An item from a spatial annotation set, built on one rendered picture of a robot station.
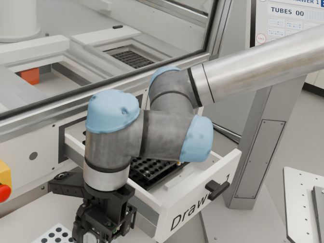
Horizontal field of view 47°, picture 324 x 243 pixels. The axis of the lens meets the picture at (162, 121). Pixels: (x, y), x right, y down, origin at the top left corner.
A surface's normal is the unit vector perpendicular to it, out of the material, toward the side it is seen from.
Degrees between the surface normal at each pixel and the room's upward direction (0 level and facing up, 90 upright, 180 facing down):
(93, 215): 0
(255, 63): 54
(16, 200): 90
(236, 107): 90
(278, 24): 50
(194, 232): 0
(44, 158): 90
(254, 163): 90
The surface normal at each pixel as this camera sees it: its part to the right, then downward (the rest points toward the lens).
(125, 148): 0.02, 0.69
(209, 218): 0.07, -0.84
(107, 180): 0.19, 0.55
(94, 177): -0.40, 0.42
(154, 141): 0.10, 0.22
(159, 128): 0.15, -0.32
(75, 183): -0.26, -0.92
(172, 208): 0.75, 0.45
